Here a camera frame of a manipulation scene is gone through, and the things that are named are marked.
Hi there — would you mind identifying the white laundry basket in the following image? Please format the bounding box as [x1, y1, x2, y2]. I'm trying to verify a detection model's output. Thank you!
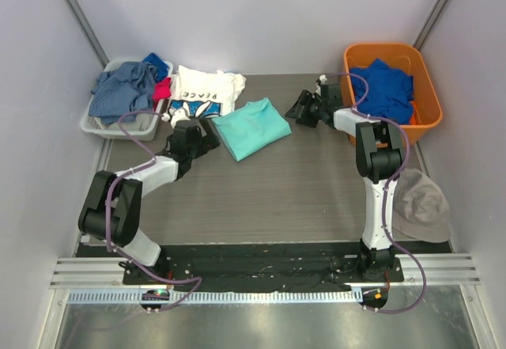
[80, 58, 160, 142]

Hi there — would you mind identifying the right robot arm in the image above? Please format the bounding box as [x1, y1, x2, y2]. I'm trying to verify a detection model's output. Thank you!
[285, 84, 406, 282]

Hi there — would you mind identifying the blue checked shirt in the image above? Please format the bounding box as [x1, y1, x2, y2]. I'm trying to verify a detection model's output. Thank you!
[89, 62, 157, 125]

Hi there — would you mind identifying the grey bucket hat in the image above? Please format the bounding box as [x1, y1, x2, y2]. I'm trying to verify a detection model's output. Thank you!
[392, 169, 451, 243]

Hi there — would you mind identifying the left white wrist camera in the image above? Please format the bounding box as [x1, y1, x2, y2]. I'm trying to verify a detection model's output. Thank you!
[160, 108, 190, 127]

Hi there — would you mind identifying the aluminium rail frame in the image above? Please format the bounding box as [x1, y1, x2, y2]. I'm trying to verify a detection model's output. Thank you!
[50, 253, 481, 289]

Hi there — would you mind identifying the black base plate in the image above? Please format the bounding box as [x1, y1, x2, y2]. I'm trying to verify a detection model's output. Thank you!
[122, 241, 405, 291]

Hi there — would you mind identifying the orange plastic tub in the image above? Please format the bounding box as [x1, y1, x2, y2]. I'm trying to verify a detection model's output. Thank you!
[343, 42, 443, 145]

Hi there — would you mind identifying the blue garment in basket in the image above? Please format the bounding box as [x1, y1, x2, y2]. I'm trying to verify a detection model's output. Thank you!
[142, 52, 170, 82]

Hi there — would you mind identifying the teal t shirt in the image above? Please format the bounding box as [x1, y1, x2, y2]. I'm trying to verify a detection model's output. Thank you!
[212, 98, 292, 161]

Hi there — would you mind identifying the white slotted cable duct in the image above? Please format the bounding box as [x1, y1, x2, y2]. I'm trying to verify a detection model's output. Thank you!
[67, 288, 362, 306]

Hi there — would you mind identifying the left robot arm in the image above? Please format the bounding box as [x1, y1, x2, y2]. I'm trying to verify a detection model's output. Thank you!
[77, 119, 220, 285]

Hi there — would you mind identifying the white printed t shirt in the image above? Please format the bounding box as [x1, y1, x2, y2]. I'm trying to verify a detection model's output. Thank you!
[166, 65, 247, 119]

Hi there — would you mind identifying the orange garment in tub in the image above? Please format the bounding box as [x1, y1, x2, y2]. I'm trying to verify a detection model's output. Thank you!
[409, 101, 421, 126]

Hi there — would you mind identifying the red garment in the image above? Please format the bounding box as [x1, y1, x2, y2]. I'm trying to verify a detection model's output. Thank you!
[153, 77, 172, 103]

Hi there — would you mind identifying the royal blue garment in tub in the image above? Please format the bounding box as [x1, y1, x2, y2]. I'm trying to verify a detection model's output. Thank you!
[349, 59, 414, 125]

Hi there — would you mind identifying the grey garment in basket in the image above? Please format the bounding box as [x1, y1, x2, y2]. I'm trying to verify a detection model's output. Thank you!
[121, 113, 157, 134]

